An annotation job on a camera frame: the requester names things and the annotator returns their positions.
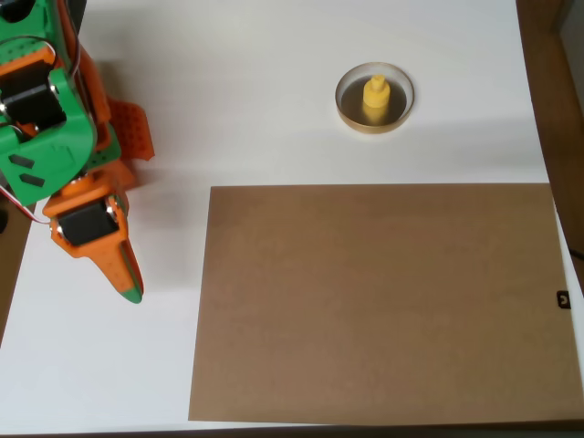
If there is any small yellow peg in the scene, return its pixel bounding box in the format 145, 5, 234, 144
361, 74, 392, 125

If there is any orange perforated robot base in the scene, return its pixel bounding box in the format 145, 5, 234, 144
105, 97, 157, 163

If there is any round shallow dish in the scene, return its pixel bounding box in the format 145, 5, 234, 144
334, 61, 416, 135

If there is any large white board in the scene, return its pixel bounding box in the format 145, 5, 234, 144
0, 0, 584, 435

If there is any brown cardboard sheet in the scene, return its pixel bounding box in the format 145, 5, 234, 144
187, 182, 584, 422

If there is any white red servo cable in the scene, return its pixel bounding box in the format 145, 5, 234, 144
0, 185, 52, 226

